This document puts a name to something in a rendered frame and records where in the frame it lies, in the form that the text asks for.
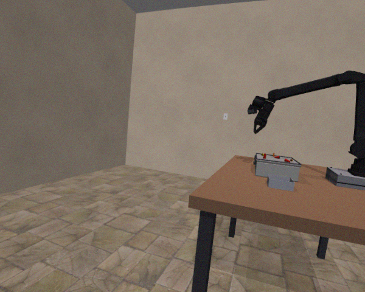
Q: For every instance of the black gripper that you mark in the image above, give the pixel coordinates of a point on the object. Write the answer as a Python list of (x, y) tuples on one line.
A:
[(260, 121)]

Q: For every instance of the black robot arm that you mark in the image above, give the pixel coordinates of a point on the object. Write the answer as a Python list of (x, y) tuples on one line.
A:
[(358, 147)]

